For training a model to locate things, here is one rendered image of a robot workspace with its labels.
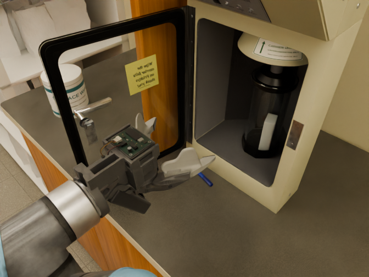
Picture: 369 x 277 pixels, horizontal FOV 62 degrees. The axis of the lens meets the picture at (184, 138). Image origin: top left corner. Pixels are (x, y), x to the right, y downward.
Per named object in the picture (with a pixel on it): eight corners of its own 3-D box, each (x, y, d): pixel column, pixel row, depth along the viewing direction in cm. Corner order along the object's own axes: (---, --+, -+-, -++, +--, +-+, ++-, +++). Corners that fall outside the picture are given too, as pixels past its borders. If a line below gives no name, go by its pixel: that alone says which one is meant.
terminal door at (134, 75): (184, 145, 91) (185, 6, 64) (87, 195, 77) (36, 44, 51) (183, 144, 91) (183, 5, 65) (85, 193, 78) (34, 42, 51)
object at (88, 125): (99, 142, 68) (94, 122, 64) (89, 146, 67) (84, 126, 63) (95, 137, 69) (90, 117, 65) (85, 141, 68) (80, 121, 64)
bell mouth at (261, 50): (266, 23, 76) (270, 0, 72) (336, 46, 67) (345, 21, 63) (221, 46, 67) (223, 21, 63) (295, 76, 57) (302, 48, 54)
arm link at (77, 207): (82, 248, 43) (54, 214, 47) (109, 226, 45) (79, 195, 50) (66, 219, 38) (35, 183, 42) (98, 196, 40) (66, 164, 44)
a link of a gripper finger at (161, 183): (191, 179, 48) (134, 188, 47) (191, 186, 49) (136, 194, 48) (186, 158, 51) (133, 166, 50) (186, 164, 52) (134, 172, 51)
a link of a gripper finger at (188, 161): (221, 149, 46) (160, 158, 45) (219, 175, 50) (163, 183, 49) (216, 135, 48) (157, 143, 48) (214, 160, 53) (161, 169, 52)
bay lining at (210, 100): (244, 104, 102) (262, -10, 79) (317, 140, 89) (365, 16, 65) (194, 139, 89) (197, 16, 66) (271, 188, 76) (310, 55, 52)
